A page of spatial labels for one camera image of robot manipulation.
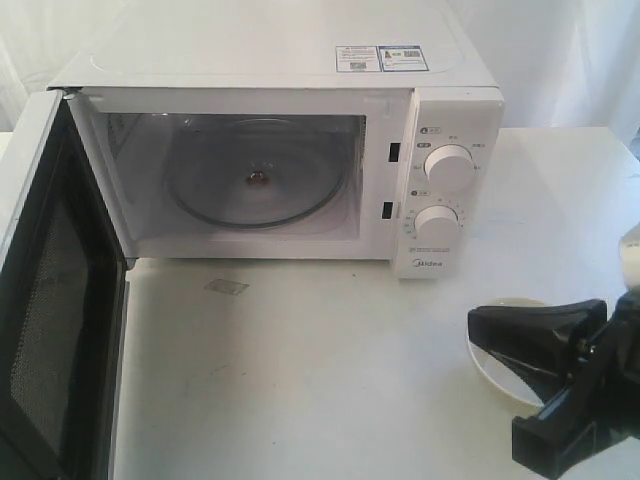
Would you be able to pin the white microwave oven body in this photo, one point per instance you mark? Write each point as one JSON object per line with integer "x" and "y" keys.
{"x": 155, "y": 71}

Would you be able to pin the clear tape patch on table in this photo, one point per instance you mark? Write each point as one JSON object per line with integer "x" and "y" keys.
{"x": 227, "y": 287}

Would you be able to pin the upper white control knob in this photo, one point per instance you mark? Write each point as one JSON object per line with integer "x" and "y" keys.
{"x": 449, "y": 167}

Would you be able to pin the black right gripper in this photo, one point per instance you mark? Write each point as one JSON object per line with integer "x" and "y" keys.
{"x": 597, "y": 411}

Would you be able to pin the blue white warning sticker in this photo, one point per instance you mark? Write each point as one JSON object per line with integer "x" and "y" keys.
{"x": 380, "y": 59}

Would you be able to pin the cream ceramic bowl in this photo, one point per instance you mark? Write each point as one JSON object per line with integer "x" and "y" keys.
{"x": 485, "y": 370}

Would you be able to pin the glass microwave turntable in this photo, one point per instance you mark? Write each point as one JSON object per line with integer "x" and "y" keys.
{"x": 254, "y": 173}

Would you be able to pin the lower white control knob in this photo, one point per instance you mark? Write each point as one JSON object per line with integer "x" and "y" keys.
{"x": 436, "y": 224}

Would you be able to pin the white microwave door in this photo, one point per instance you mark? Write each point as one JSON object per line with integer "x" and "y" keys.
{"x": 64, "y": 298}

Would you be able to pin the white control knob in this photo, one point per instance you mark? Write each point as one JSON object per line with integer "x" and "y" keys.
{"x": 436, "y": 224}
{"x": 449, "y": 167}

